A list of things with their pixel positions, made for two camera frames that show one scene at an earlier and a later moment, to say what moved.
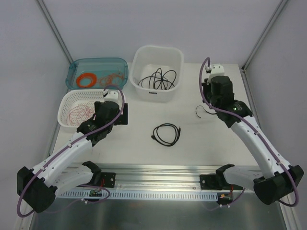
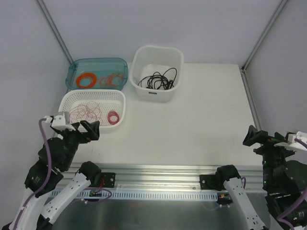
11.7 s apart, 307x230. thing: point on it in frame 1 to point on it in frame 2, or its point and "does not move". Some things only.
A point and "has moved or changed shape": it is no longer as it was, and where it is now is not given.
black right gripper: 206,86 to 265,141
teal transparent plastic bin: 97,73 does not move
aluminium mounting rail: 160,176 does not move
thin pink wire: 80,113 does not move
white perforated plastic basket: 76,106 does not move
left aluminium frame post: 55,30 does not move
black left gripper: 122,114 to 80,133
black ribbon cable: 205,110 has moved or changed shape
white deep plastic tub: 156,72 does not move
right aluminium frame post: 280,7 does not move
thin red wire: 78,113 does not move
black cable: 156,136 has moved or changed shape
